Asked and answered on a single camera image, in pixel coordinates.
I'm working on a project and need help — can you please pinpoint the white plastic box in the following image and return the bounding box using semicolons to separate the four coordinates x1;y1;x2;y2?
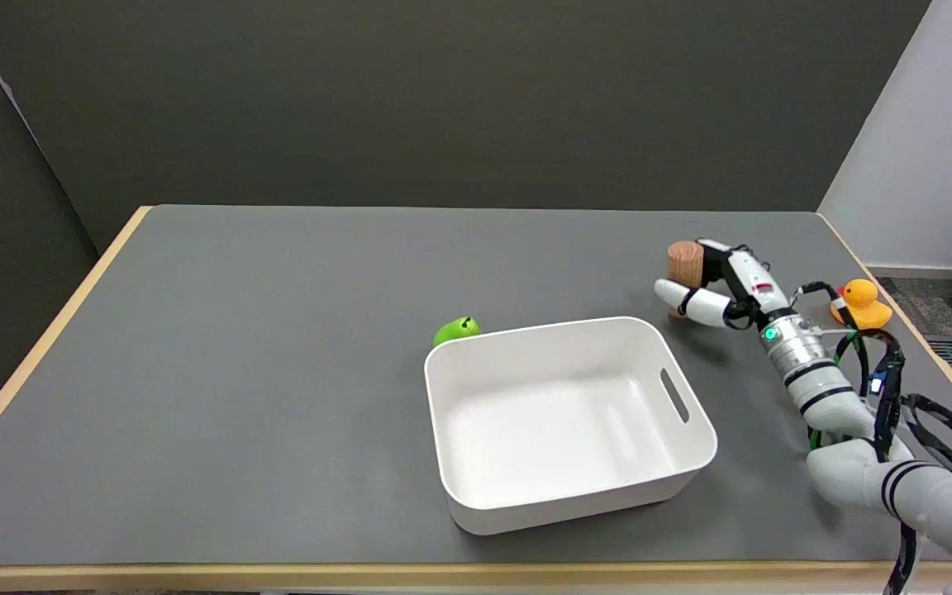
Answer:
424;316;719;536

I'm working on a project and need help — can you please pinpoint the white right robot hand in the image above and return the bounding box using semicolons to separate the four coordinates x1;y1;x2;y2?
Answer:
654;239;793;331

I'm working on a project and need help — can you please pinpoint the gray table mat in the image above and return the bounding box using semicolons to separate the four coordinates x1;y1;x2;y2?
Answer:
0;204;952;568

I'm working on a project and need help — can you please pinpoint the wooden cylinder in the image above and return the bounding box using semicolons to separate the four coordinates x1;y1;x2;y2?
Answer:
667;240;705;320

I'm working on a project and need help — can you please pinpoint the yellow rubber duck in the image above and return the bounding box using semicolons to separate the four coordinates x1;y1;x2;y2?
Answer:
830;278;893;331

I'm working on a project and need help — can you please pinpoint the green toy pepper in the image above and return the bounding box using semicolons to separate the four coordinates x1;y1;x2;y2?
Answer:
432;317;481;349

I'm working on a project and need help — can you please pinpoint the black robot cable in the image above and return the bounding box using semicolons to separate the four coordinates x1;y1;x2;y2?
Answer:
790;282;952;595

